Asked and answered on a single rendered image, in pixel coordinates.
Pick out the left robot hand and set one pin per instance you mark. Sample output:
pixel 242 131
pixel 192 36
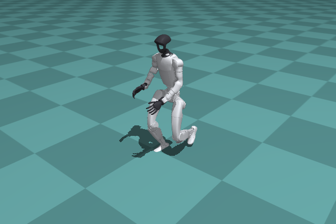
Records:
pixel 156 104

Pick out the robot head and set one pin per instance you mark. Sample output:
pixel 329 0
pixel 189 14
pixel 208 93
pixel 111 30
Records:
pixel 163 40

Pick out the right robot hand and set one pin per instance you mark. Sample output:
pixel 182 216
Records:
pixel 138 89

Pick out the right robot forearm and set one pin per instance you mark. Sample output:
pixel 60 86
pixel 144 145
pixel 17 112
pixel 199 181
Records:
pixel 148 79

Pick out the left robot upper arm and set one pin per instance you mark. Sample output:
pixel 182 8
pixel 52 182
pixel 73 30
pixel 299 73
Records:
pixel 178 66

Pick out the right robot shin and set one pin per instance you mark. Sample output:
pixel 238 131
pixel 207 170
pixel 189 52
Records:
pixel 157 134

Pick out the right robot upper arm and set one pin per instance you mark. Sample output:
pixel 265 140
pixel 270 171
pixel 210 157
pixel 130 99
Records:
pixel 154 68

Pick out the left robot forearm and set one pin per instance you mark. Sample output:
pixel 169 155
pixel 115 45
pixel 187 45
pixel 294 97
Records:
pixel 174 90

